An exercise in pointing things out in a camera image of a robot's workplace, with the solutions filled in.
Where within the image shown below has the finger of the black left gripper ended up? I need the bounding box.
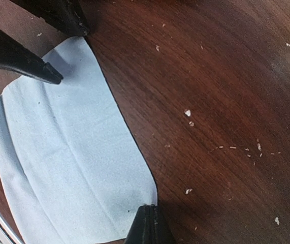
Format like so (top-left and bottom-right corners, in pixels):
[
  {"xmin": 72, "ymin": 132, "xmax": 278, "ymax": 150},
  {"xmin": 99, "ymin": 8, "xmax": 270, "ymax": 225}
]
[
  {"xmin": 0, "ymin": 30, "xmax": 63, "ymax": 84},
  {"xmin": 11, "ymin": 0, "xmax": 89, "ymax": 37}
]

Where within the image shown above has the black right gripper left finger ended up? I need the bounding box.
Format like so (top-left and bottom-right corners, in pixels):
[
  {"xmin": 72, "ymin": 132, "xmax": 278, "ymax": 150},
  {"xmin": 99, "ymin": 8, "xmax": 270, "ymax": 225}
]
[{"xmin": 124, "ymin": 205, "xmax": 152, "ymax": 244}]

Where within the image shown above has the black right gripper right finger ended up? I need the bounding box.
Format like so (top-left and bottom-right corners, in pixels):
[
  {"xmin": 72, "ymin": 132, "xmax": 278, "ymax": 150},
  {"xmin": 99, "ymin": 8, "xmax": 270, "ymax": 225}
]
[{"xmin": 149, "ymin": 205, "xmax": 176, "ymax": 244}]

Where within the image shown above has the light blue cleaning cloth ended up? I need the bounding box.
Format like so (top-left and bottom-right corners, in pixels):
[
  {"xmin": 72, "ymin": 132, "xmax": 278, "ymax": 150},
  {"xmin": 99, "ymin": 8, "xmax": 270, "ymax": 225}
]
[{"xmin": 0, "ymin": 37, "xmax": 157, "ymax": 243}]

